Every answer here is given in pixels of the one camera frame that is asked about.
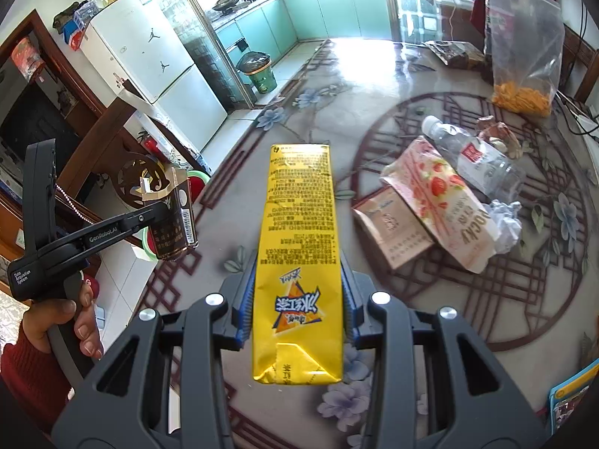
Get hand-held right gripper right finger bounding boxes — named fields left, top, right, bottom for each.
left=341, top=248, right=550, bottom=449

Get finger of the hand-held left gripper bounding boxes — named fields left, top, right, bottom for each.
left=82, top=205, right=189, bottom=257

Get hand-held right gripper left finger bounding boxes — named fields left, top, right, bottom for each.
left=51, top=248, right=258, bottom=449

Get dark cigarette box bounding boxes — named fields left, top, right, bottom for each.
left=140, top=166, right=197, bottom=263

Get brown cigarette box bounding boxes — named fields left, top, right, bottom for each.
left=351, top=186, right=436, bottom=269

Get yellow drink carton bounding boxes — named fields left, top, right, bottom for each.
left=253, top=143, right=344, bottom=387

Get pink strawberry pouch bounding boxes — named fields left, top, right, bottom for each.
left=380, top=135, right=499, bottom=274

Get clear plastic wrap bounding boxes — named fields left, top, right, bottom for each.
left=487, top=199, right=522, bottom=253

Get clear plastic water bottle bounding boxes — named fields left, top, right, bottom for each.
left=421, top=116, right=527, bottom=202

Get brown wrapper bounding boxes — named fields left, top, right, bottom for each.
left=476, top=116, right=522, bottom=160

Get green kitchen trash bin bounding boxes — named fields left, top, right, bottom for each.
left=236, top=51, right=277, bottom=94

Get person's left hand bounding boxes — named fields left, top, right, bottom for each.
left=19, top=271, right=104, bottom=361

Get carved wooden chair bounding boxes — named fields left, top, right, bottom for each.
left=54, top=98, right=211, bottom=267

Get dark wooden cabinet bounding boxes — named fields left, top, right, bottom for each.
left=0, top=9, right=118, bottom=244

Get white refrigerator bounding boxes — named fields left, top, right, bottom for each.
left=82, top=0, right=230, bottom=150

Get clutter on refrigerator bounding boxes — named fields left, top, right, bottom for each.
left=51, top=0, right=127, bottom=52

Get floral table cover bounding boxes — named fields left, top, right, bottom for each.
left=136, top=40, right=599, bottom=449

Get dark snack packet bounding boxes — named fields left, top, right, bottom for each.
left=423, top=40, right=485, bottom=68

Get teal kitchen cabinets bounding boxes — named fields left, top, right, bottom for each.
left=215, top=0, right=398, bottom=57

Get zip bag of orange snacks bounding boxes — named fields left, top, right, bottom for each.
left=482, top=0, right=565, bottom=117

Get dark red hanging garment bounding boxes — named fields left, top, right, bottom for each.
left=470, top=0, right=490, bottom=29

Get plain wooden chair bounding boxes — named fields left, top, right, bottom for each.
left=559, top=23, right=599, bottom=104

